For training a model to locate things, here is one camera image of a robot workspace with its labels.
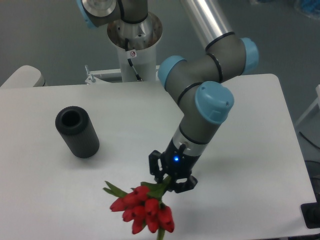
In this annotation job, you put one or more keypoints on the black device at table edge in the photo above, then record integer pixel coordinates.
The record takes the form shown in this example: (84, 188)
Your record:
(311, 215)

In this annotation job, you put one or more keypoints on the white frame at right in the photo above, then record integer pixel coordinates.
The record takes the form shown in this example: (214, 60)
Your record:
(311, 110)

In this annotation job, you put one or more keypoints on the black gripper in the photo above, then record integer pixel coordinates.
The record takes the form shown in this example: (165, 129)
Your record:
(176, 164)

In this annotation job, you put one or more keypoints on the red tulip bouquet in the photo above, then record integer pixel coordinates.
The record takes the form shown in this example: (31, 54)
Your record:
(144, 207)

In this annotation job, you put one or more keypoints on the white metal base bracket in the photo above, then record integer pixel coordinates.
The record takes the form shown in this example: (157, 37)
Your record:
(100, 75)

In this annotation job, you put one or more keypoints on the white chair armrest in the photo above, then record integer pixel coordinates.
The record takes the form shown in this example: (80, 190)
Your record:
(25, 77)

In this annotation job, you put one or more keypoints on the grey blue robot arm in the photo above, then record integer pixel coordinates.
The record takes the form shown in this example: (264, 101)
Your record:
(196, 86)

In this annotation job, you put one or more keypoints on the black ribbed cylindrical vase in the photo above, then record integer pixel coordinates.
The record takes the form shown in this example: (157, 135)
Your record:
(75, 127)

